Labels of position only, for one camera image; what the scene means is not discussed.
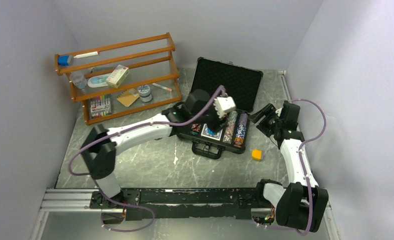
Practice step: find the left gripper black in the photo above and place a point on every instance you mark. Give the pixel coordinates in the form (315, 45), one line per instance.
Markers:
(216, 126)

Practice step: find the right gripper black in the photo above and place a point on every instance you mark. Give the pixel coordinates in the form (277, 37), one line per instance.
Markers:
(268, 110)

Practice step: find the blue small blind button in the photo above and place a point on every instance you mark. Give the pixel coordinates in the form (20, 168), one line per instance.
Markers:
(210, 132)

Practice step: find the blue playing card deck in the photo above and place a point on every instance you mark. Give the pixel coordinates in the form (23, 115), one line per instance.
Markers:
(207, 133)

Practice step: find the white dealer button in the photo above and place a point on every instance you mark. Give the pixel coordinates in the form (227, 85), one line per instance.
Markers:
(257, 155)

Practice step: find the black poker set case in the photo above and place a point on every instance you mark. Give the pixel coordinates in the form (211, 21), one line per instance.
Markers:
(241, 83)

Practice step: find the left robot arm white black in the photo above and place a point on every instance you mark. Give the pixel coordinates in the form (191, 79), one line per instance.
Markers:
(103, 145)

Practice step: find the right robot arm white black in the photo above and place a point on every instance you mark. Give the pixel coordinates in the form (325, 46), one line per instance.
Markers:
(302, 203)

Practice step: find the marker pen set pack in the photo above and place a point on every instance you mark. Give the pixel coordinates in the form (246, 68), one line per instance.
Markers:
(100, 106)

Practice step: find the green orange chip row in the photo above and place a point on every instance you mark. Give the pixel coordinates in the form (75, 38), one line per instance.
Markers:
(229, 130)

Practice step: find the light blue red chip row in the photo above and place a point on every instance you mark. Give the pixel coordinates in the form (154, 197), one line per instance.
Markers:
(195, 129)

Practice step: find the white pink pen lower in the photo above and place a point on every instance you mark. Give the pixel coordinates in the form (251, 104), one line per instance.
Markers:
(162, 87)

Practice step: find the cleaning gel jar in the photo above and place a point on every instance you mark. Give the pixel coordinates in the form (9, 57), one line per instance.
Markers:
(145, 93)

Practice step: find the yellow notepad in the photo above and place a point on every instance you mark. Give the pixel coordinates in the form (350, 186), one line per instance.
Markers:
(128, 97)

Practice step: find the white green carton box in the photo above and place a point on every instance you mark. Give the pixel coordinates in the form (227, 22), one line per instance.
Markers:
(118, 76)

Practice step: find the orange wooden shelf rack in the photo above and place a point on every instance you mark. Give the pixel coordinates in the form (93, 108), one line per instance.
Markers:
(149, 60)

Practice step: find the oval light blue dish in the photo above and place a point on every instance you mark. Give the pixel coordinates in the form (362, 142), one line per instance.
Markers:
(98, 81)

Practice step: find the white red pen top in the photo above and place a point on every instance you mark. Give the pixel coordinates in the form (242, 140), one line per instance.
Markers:
(88, 54)

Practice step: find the clear plastic bottle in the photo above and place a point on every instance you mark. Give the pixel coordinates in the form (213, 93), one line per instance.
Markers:
(78, 79)

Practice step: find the blue white eraser block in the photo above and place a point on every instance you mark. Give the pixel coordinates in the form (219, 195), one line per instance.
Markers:
(65, 60)

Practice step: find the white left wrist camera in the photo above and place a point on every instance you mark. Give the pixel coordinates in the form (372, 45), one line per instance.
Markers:
(224, 105)

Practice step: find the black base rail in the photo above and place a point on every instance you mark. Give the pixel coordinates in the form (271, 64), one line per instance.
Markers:
(178, 203)

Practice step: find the aluminium frame rail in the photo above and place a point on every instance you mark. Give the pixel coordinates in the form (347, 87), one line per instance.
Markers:
(66, 200)

